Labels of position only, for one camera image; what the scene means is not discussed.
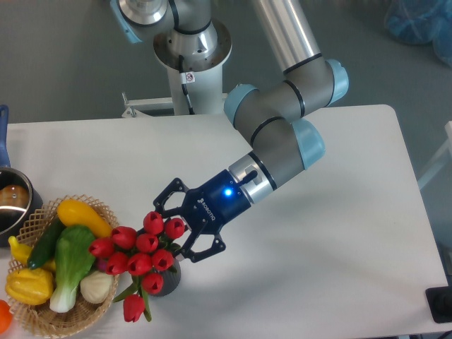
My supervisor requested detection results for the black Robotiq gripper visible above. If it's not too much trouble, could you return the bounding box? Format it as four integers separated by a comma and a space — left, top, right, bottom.
153, 169, 256, 264

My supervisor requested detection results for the red tulip bouquet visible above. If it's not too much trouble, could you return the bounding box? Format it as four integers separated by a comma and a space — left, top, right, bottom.
89, 211, 186, 322

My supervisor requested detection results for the dark grey ribbed vase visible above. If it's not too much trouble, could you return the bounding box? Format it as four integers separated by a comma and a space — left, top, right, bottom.
155, 260, 182, 297

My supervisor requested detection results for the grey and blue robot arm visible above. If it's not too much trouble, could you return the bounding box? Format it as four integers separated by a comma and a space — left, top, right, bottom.
110, 1, 349, 262

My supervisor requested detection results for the red radish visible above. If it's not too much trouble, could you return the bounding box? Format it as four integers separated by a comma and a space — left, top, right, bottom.
95, 258, 107, 272

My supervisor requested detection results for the white garlic bulb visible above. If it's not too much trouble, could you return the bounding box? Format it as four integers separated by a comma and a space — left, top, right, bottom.
80, 271, 114, 304

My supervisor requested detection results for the yellow squash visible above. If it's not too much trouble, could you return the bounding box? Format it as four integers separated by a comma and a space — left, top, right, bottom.
56, 199, 112, 238

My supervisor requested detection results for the green bok choy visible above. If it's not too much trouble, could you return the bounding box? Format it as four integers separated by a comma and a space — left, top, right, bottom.
49, 225, 95, 314

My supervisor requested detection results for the woven wicker basket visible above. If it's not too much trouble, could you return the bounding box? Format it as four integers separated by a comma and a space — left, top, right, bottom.
7, 195, 119, 338

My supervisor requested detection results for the green cucumber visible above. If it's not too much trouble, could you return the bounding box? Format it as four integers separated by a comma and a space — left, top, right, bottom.
27, 218, 66, 270

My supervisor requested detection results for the small yellow gourd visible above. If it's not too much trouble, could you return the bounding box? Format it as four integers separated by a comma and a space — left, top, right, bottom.
8, 236, 56, 273

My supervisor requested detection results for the yellow bell pepper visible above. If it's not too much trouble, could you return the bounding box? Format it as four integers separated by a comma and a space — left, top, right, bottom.
5, 268, 54, 306

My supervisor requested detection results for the orange fruit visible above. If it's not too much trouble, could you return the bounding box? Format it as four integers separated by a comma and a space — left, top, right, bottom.
0, 299, 13, 334

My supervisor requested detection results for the black device at table edge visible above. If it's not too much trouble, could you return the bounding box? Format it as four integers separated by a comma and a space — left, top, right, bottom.
425, 286, 451, 323

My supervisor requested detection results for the blue plastic bag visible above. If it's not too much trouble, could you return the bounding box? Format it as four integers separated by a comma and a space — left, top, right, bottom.
384, 1, 451, 66

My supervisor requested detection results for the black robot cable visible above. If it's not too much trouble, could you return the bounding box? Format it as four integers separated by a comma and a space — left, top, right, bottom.
177, 54, 196, 115

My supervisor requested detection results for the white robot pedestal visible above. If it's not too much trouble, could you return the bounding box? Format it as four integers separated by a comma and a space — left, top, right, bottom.
121, 18, 234, 119

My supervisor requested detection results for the steel pot with blue handle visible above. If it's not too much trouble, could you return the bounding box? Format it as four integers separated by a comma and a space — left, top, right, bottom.
1, 105, 42, 248

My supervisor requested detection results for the white frame at right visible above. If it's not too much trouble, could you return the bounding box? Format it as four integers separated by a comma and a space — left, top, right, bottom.
417, 121, 451, 191

